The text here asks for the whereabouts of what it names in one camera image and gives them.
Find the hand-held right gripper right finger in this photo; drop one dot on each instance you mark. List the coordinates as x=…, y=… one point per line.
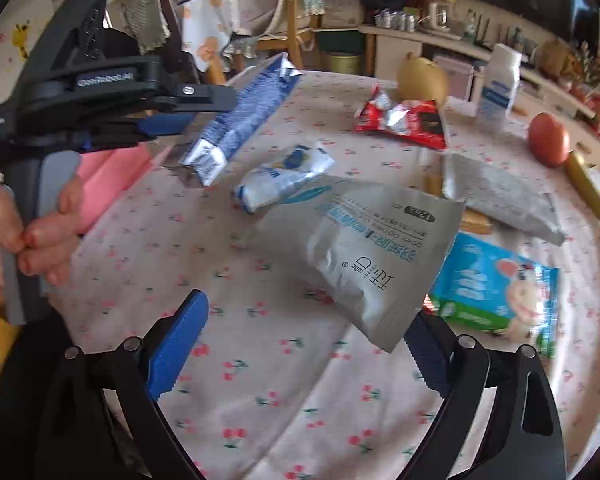
x=427, y=355

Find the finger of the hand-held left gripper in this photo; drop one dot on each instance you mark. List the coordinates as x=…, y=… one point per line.
x=165, y=124
x=205, y=97

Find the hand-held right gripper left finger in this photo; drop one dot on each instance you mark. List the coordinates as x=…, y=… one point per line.
x=180, y=340

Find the dark blue milk carton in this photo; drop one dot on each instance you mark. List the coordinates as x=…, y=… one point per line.
x=240, y=110

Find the pink plastic bin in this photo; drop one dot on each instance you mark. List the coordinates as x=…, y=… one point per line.
x=115, y=180

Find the white wet wipes packet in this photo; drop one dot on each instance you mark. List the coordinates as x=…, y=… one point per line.
x=360, y=260

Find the white milk carton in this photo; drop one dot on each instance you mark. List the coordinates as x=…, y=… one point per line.
x=500, y=195

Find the person's left hand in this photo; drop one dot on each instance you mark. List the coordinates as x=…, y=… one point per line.
x=55, y=245

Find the orange print cloth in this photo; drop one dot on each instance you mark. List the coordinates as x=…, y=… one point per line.
x=205, y=35

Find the blue green cartoon packet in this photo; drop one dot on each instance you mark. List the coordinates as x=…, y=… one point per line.
x=490, y=285

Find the grey lace chair cover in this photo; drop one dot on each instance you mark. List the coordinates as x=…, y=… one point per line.
x=145, y=20

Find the light wooden chair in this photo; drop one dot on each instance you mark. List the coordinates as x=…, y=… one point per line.
x=292, y=35

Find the cherry print tablecloth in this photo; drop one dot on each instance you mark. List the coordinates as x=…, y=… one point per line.
x=280, y=385

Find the crumpled white blue wrapper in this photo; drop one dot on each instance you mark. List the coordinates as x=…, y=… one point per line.
x=280, y=180

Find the green round tin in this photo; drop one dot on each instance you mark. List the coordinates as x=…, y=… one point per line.
x=346, y=62

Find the red foil wrapper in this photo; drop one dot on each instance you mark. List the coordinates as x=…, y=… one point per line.
x=405, y=120

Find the yellow pear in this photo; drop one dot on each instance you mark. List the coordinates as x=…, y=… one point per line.
x=422, y=80

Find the yellow banana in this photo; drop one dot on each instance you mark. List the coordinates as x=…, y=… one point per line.
x=587, y=187

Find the red apple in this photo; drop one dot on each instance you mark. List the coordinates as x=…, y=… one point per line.
x=549, y=140

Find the glass kettle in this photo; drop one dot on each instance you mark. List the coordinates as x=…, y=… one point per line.
x=440, y=15

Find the translucent storage box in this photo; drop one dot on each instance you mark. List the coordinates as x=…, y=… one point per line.
x=455, y=77

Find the white television cabinet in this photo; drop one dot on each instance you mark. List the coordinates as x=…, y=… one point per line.
x=455, y=42

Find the white bottle blue label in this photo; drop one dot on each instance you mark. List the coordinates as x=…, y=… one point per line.
x=500, y=85

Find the artificial flower bunch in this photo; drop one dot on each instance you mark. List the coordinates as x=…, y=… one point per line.
x=555, y=60

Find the yellow giraffe wall sticker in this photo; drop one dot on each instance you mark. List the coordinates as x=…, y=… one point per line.
x=22, y=40

